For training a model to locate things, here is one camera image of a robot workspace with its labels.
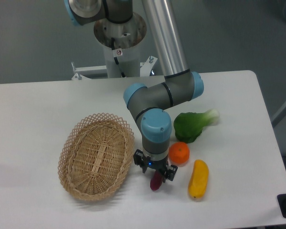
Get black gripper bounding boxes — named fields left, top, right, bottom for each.
left=133, top=149, right=178, bottom=183

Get purple sweet potato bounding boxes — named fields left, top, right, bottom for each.
left=150, top=171, right=163, bottom=191

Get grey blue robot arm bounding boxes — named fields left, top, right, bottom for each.
left=64, top=0, right=204, bottom=182

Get orange tangerine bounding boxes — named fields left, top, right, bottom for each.
left=168, top=142, right=190, bottom=167

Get green bok choy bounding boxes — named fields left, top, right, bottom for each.
left=174, top=109, right=220, bottom=144

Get oval wicker basket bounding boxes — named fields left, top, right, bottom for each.
left=58, top=113, right=134, bottom=201

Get white metal frame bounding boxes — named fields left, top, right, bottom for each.
left=71, top=56, right=158, bottom=80

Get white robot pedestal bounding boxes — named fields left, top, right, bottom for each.
left=94, top=12, right=147, bottom=78

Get black cable on pedestal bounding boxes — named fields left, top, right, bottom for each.
left=110, top=37, right=126, bottom=78

